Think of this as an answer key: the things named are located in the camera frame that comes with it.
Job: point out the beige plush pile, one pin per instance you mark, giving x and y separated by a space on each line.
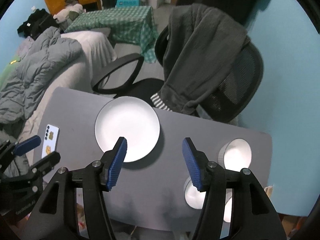
70 12

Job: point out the green checked tablecloth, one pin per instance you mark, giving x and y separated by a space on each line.
120 22

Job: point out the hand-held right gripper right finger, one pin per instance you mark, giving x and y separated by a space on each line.
193 165

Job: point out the black mesh office chair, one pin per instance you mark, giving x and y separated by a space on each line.
240 80

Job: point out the black clothes pile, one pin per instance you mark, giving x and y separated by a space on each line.
37 22

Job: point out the white smartphone with stickers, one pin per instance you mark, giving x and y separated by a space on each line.
51 142

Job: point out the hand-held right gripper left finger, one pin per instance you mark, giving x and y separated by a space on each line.
116 165

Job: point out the green cloth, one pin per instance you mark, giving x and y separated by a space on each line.
5 73

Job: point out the teal plastic crate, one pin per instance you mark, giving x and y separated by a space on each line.
127 3

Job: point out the grey quilted duvet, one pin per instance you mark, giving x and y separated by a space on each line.
37 67

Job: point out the bed with light grey sheet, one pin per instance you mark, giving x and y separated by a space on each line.
87 55

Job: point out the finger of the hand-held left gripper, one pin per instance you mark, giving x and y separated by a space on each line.
27 143
47 161

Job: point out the dark grey fleece robe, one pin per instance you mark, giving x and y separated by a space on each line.
200 55

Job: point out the white bowl black rim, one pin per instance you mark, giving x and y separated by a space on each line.
195 197
228 211
237 155

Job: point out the white plate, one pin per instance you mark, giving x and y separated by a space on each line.
127 128

